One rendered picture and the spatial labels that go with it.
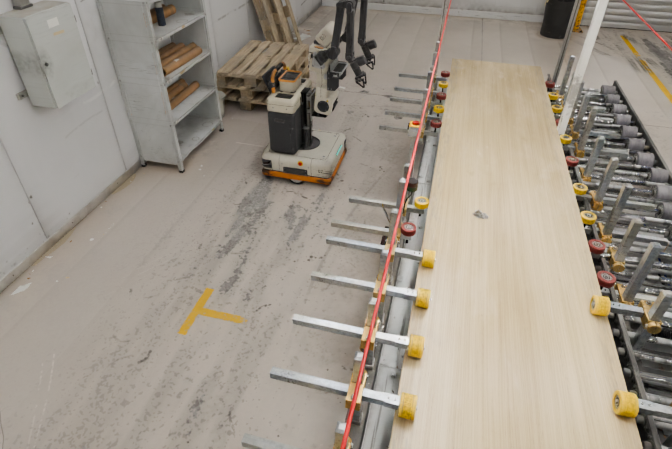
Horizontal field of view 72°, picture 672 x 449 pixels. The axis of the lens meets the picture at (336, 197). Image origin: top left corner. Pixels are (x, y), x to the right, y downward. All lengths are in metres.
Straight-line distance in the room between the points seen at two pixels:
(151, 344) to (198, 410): 0.58
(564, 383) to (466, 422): 0.42
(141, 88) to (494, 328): 3.46
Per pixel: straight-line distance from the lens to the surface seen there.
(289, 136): 4.12
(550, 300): 2.28
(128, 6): 4.21
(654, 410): 2.03
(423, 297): 2.03
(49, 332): 3.58
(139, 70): 4.38
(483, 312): 2.13
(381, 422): 2.09
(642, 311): 2.33
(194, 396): 2.96
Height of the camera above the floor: 2.45
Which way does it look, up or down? 36 degrees down
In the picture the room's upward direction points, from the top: 1 degrees clockwise
